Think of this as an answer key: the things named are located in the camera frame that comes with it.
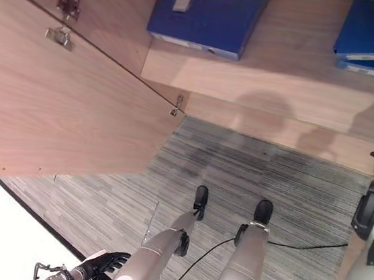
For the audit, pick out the dark robot foot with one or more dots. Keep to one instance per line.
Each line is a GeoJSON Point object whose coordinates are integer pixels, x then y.
{"type": "Point", "coordinates": [201, 199]}
{"type": "Point", "coordinates": [263, 211]}

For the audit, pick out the silver robot right leg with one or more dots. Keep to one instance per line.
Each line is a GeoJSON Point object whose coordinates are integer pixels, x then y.
{"type": "Point", "coordinates": [244, 268]}

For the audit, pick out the dark robot left foot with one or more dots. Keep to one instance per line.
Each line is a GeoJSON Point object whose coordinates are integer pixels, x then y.
{"type": "Point", "coordinates": [201, 199]}

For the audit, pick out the dark robot right foot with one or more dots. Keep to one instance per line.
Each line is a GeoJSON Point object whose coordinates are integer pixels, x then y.
{"type": "Point", "coordinates": [263, 211]}

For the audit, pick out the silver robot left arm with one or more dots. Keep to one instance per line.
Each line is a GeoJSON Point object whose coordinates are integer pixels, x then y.
{"type": "Point", "coordinates": [63, 278]}

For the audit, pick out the small metal door hinge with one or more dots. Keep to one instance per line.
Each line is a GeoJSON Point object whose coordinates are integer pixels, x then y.
{"type": "Point", "coordinates": [176, 106]}

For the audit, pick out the wooden office cabinet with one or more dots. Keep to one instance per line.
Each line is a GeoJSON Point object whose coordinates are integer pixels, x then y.
{"type": "Point", "coordinates": [280, 90]}

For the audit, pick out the black baseboard strip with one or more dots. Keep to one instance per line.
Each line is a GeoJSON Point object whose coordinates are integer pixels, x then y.
{"type": "Point", "coordinates": [39, 221]}

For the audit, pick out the silver robot leg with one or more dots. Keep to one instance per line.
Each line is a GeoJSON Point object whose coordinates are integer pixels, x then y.
{"type": "Point", "coordinates": [157, 251]}
{"type": "Point", "coordinates": [244, 268]}

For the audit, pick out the silver robot left leg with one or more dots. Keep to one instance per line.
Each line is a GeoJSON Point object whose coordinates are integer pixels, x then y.
{"type": "Point", "coordinates": [157, 251]}

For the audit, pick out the blue binder with grey label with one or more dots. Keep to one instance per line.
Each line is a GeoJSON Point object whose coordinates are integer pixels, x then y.
{"type": "Point", "coordinates": [204, 17]}

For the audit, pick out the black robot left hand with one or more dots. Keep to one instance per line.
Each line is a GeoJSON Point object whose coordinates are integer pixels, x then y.
{"type": "Point", "coordinates": [105, 262]}

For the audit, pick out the metal hinge plate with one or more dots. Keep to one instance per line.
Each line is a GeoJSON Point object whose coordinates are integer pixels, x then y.
{"type": "Point", "coordinates": [60, 36]}

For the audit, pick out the wooden cabinet door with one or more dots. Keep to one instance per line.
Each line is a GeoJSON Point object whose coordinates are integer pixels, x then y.
{"type": "Point", "coordinates": [58, 108]}

